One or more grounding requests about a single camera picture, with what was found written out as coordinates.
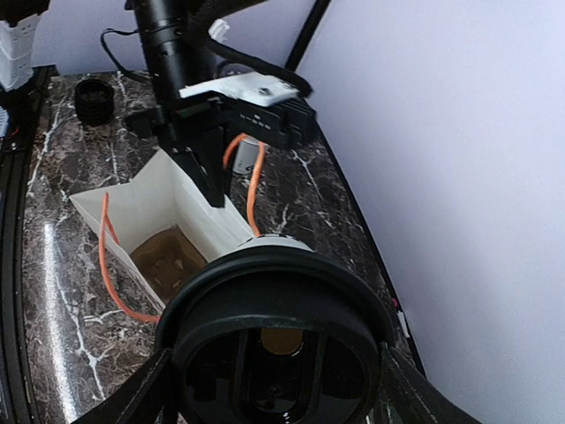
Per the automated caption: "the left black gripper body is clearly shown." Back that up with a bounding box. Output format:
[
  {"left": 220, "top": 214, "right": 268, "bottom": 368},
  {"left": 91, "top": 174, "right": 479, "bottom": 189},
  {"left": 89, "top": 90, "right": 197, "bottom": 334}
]
[{"left": 125, "top": 1, "right": 316, "bottom": 153}]

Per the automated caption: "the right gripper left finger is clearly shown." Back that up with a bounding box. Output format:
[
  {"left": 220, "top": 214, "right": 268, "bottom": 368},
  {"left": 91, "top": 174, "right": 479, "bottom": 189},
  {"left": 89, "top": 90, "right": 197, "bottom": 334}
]
[{"left": 72, "top": 349, "right": 179, "bottom": 424}]

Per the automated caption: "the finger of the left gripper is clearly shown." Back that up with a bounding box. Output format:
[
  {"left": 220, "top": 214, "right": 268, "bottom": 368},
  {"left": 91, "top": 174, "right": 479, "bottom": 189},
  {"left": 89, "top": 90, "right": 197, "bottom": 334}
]
[
  {"left": 199, "top": 126, "right": 226, "bottom": 203},
  {"left": 169, "top": 146, "right": 225, "bottom": 208}
]

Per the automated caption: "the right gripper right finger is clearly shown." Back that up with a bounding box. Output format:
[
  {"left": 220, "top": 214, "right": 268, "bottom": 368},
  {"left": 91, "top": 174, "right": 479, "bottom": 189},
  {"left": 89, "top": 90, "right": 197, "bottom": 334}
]
[{"left": 377, "top": 343, "right": 479, "bottom": 424}]

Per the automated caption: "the printed paper takeout bag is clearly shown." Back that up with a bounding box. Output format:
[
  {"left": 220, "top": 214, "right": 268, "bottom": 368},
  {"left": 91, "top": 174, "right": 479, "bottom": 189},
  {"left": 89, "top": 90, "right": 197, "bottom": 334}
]
[{"left": 71, "top": 134, "right": 266, "bottom": 323}]

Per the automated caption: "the stack of black lids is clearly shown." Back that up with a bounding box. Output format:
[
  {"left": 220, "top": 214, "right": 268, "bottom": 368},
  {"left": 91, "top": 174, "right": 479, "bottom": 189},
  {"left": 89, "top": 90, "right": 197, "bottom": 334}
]
[{"left": 74, "top": 79, "right": 115, "bottom": 126}]

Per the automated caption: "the brown cardboard cup carrier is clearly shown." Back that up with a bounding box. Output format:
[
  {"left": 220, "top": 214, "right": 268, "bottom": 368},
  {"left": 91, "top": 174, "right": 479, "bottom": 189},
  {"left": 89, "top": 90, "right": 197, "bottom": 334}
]
[{"left": 131, "top": 226, "right": 207, "bottom": 305}]

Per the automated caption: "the single black cup lid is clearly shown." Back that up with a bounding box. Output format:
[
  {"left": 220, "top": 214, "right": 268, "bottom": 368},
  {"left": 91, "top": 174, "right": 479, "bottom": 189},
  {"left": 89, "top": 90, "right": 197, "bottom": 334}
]
[{"left": 155, "top": 247, "right": 393, "bottom": 423}]

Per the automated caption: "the stack of white paper cups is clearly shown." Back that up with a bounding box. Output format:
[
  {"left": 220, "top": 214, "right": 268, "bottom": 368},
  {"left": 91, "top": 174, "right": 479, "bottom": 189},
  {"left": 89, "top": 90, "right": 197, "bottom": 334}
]
[{"left": 232, "top": 136, "right": 259, "bottom": 175}]

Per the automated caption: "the single white paper cup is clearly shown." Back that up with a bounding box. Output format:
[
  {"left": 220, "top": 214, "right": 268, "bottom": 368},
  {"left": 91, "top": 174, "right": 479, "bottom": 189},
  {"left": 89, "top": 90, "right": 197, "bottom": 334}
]
[{"left": 233, "top": 234, "right": 313, "bottom": 253}]

